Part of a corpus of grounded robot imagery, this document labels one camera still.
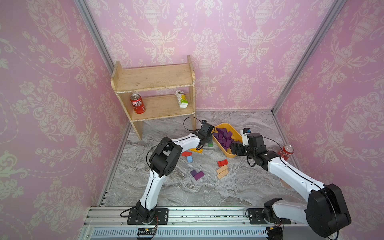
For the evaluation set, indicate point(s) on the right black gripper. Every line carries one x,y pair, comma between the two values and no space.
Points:
235,148

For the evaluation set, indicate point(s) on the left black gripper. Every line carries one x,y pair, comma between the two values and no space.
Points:
210,138

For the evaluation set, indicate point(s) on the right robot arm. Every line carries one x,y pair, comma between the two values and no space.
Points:
325,210

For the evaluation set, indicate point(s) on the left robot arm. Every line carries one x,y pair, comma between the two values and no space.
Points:
162,163

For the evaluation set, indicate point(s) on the yellow long brick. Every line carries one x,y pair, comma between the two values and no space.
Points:
197,151

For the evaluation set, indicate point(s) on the red flat brick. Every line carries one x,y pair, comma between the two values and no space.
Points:
186,154

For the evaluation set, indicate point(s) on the red brick pair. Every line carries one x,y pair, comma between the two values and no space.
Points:
222,163

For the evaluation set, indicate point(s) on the red cola can on table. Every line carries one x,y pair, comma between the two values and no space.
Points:
286,151

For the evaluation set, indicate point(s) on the green white juice carton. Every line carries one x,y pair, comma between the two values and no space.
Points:
182,99

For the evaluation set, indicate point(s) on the natural wood plank brick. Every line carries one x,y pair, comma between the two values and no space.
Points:
222,172

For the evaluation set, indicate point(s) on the purple brick cluster bottom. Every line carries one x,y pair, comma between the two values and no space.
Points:
197,175

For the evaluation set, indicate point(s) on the wooden two-tier shelf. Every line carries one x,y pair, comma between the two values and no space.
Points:
126,82

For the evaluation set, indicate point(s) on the red cola can on shelf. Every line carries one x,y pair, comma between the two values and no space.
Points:
137,103

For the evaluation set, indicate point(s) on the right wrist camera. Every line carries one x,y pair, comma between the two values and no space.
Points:
244,133

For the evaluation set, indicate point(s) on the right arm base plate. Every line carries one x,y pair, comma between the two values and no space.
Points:
261,216

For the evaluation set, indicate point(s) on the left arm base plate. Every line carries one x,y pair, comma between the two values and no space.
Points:
156,216

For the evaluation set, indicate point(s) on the aluminium front rail frame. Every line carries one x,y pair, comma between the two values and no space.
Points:
192,223

